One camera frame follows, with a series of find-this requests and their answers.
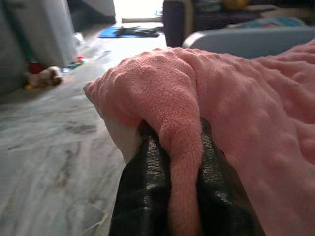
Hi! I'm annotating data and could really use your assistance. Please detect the blue floor mat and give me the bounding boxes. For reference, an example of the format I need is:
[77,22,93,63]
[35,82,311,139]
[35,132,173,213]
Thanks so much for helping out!
[98,26,160,39]

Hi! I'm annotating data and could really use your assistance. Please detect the pink fleece pillow pale back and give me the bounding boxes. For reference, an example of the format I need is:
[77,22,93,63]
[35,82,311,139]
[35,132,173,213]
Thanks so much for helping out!
[83,40,315,236]

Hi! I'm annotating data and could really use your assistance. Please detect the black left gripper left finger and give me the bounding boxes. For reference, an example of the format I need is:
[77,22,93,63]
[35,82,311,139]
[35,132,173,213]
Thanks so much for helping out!
[109,121,172,236]

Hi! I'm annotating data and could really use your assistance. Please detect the beige brown plush toy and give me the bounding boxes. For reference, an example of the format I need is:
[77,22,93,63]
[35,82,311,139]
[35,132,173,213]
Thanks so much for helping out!
[24,65,64,90]

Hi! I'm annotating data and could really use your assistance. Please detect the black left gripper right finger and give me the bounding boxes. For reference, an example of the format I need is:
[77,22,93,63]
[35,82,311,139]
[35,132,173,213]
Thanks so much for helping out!
[195,118,266,236]

